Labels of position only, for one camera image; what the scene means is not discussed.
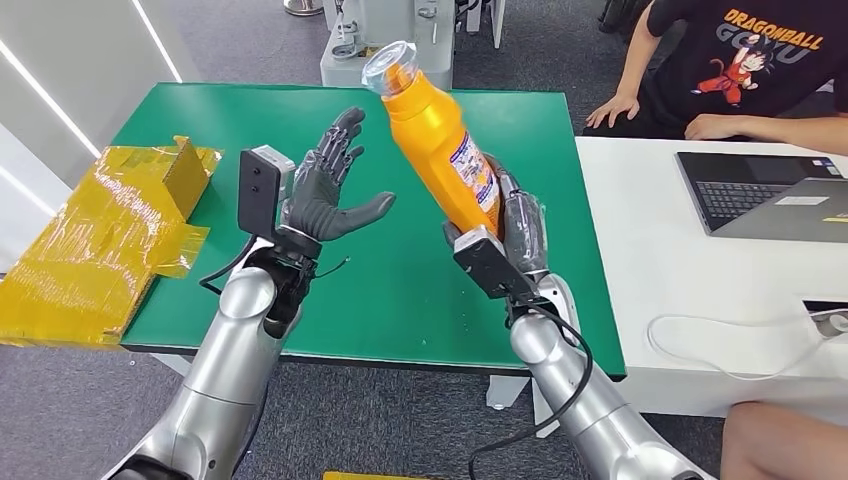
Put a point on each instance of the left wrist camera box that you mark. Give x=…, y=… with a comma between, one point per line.
x=255, y=192

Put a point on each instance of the green table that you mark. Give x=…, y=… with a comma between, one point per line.
x=411, y=298

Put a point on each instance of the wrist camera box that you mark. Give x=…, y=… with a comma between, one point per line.
x=493, y=265
x=255, y=192

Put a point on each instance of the black bag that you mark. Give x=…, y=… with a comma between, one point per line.
x=616, y=13

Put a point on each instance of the person's left forearm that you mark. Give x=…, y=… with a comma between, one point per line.
x=795, y=132

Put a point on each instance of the person's right forearm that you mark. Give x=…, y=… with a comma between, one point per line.
x=636, y=63

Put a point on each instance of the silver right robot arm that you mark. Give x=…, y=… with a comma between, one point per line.
x=596, y=417

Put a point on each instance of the chrome stand base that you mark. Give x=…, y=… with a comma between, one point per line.
x=303, y=8

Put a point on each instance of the white desk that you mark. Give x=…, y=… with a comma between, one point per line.
x=662, y=265

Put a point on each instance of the person at white desk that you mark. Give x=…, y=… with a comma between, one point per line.
x=748, y=60

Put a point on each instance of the black laptop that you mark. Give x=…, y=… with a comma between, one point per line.
x=729, y=192

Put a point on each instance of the person's right hand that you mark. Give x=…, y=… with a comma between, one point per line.
x=616, y=107

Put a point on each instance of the white machine stand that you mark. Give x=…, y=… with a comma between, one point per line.
x=391, y=40

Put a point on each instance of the yellow flat object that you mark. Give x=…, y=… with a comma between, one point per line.
x=371, y=476

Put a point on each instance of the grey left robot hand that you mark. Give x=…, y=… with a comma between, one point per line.
x=318, y=199

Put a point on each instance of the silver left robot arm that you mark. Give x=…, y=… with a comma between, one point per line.
x=225, y=371

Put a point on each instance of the person's left hand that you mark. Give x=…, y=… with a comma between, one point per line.
x=712, y=127

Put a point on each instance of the yellow taped cardboard box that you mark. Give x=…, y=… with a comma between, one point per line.
x=93, y=245

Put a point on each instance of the white cabinet panel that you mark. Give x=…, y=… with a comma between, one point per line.
x=487, y=20

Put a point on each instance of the grey sheet with label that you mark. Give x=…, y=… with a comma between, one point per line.
x=788, y=218

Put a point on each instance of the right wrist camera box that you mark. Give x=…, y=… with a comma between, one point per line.
x=493, y=265

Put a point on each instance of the black and white device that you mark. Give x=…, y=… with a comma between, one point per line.
x=831, y=321

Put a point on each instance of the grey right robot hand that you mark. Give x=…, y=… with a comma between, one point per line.
x=526, y=228

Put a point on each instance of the orange detergent bottle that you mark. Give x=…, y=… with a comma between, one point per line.
x=430, y=139

